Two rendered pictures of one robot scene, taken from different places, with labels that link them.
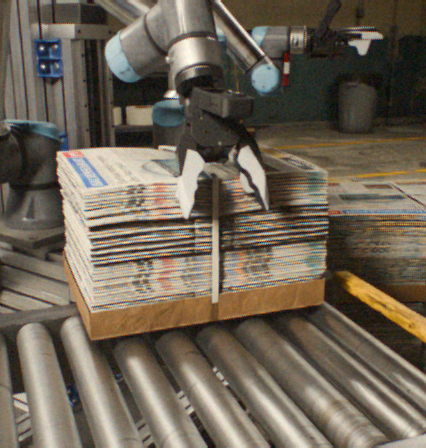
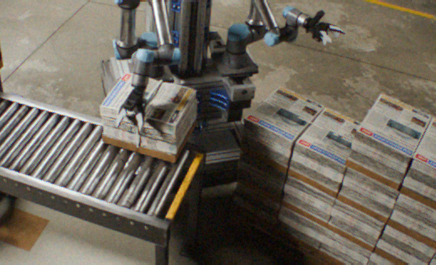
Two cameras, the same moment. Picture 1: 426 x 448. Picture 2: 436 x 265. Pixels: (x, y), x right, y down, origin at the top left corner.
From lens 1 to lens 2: 1.98 m
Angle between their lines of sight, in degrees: 38
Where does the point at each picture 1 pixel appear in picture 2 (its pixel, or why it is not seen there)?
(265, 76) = (268, 38)
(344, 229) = (256, 129)
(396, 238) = (276, 143)
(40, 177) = not seen: hidden behind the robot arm
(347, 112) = not seen: outside the picture
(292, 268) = (164, 148)
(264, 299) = (153, 153)
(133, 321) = (113, 142)
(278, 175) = (158, 122)
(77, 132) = (181, 35)
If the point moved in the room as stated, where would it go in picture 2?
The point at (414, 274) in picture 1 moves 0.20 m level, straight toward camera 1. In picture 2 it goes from (282, 161) to (251, 174)
